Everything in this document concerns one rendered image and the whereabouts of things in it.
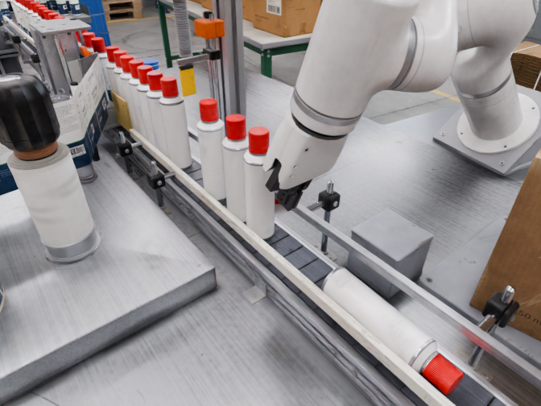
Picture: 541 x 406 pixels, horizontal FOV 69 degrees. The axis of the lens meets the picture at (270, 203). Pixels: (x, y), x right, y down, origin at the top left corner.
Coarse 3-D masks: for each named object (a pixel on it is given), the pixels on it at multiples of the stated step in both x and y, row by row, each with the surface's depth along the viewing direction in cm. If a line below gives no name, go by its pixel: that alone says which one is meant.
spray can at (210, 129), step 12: (204, 108) 70; (216, 108) 71; (204, 120) 71; (216, 120) 72; (204, 132) 72; (216, 132) 72; (204, 144) 73; (216, 144) 73; (204, 156) 75; (216, 156) 74; (204, 168) 76; (216, 168) 76; (204, 180) 78; (216, 180) 78; (216, 192) 79
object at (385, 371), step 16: (192, 160) 94; (192, 176) 88; (208, 208) 79; (224, 224) 75; (240, 240) 71; (272, 240) 71; (288, 240) 71; (256, 256) 68; (288, 256) 68; (304, 256) 68; (272, 272) 65; (304, 272) 64; (320, 272) 64; (320, 288) 62; (368, 352) 53; (384, 368) 51; (400, 384) 49; (432, 384) 49; (464, 384) 49; (480, 384) 49; (416, 400) 47; (464, 400) 47; (480, 400) 47; (496, 400) 47
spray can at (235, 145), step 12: (228, 120) 64; (240, 120) 64; (228, 132) 65; (240, 132) 65; (228, 144) 66; (240, 144) 66; (228, 156) 67; (240, 156) 66; (228, 168) 68; (240, 168) 68; (228, 180) 70; (240, 180) 69; (228, 192) 71; (240, 192) 70; (228, 204) 73; (240, 204) 72; (240, 216) 73
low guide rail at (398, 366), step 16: (144, 144) 95; (160, 160) 89; (176, 176) 85; (192, 192) 80; (224, 208) 73; (240, 224) 69; (256, 240) 66; (272, 256) 63; (288, 272) 60; (304, 288) 58; (320, 304) 56; (336, 304) 55; (336, 320) 54; (352, 320) 53; (352, 336) 53; (368, 336) 50; (384, 352) 49; (400, 368) 47; (416, 384) 46; (432, 400) 44; (448, 400) 44
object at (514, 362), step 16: (304, 208) 65; (320, 224) 62; (336, 240) 60; (352, 240) 58; (368, 256) 56; (384, 272) 54; (400, 288) 52; (416, 288) 51; (432, 304) 49; (448, 320) 48; (464, 320) 47; (480, 336) 45; (496, 352) 44; (512, 352) 43; (512, 368) 43; (528, 368) 42
